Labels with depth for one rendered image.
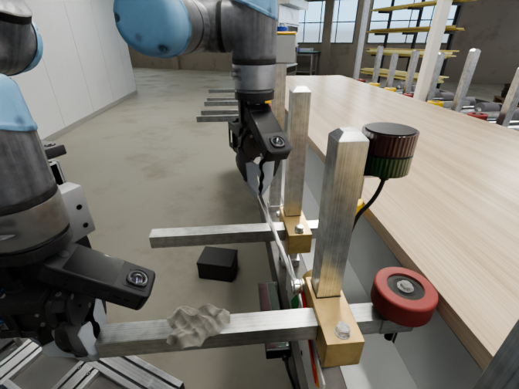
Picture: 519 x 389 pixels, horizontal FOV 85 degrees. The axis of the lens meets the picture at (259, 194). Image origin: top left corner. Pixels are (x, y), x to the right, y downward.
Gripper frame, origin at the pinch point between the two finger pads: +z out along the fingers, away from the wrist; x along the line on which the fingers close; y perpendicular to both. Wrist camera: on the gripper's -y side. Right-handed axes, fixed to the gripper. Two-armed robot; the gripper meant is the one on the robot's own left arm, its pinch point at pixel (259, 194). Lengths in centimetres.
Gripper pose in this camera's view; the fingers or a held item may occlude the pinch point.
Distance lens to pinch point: 58.0
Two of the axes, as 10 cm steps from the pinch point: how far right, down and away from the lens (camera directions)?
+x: -9.0, 2.1, -3.8
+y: -4.3, -4.3, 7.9
